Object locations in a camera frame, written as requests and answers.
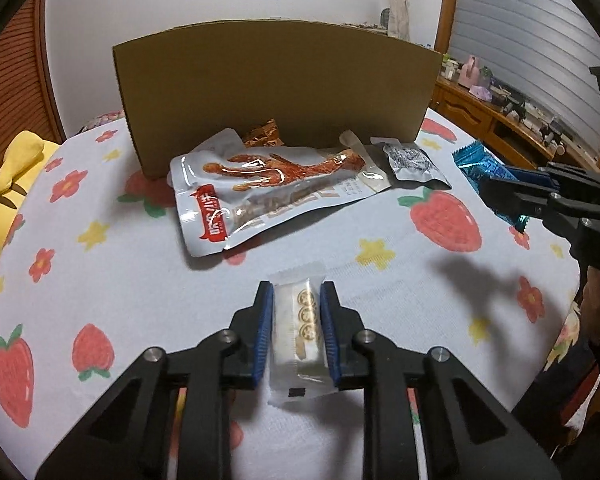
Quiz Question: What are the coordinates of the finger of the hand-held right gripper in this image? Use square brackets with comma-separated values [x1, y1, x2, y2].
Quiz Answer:
[509, 162, 600, 197]
[480, 176, 600, 241]

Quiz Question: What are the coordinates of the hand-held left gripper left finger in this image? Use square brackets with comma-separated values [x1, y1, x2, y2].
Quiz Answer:
[35, 281, 276, 480]

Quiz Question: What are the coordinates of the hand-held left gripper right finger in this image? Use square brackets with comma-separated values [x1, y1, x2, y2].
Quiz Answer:
[319, 281, 563, 480]

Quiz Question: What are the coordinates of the white wafer packet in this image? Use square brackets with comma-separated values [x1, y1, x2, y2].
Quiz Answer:
[267, 270, 337, 408]

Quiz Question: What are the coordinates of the blue foil snack packet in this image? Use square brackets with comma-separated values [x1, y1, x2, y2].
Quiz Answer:
[452, 141, 531, 233]

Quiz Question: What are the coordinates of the brown cardboard box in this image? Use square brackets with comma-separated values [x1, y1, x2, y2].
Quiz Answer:
[111, 20, 443, 181]

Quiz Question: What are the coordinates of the wooden sideboard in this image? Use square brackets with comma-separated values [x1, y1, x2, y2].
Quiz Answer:
[427, 80, 600, 171]

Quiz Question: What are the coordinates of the small silver snack packet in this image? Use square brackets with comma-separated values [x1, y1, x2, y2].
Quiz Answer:
[371, 136, 453, 192]

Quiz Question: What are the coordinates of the dark floral blanket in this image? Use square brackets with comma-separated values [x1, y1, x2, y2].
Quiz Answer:
[545, 305, 600, 431]

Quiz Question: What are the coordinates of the pink kettle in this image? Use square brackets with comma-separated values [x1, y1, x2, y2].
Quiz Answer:
[457, 56, 481, 88]

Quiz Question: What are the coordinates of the strawberry printed blanket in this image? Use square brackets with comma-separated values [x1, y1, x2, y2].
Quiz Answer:
[0, 105, 581, 480]

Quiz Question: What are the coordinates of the large silver meat packet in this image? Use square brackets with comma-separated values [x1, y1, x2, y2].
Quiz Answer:
[169, 129, 393, 258]

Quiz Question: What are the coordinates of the grey window blind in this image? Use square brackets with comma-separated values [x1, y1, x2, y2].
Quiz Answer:
[447, 0, 600, 146]

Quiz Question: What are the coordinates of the small brown snack packet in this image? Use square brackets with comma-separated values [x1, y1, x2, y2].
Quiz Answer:
[240, 119, 286, 148]

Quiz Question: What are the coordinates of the pile of clothes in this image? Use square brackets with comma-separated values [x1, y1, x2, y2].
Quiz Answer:
[340, 21, 388, 36]

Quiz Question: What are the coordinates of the yellow plush pillow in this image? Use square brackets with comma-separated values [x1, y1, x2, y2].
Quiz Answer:
[0, 130, 61, 278]

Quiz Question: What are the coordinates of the brown slatted wardrobe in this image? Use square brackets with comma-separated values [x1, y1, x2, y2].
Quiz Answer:
[0, 0, 66, 201]

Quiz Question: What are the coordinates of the wooden window frame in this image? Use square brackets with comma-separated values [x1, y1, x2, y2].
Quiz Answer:
[432, 0, 461, 56]

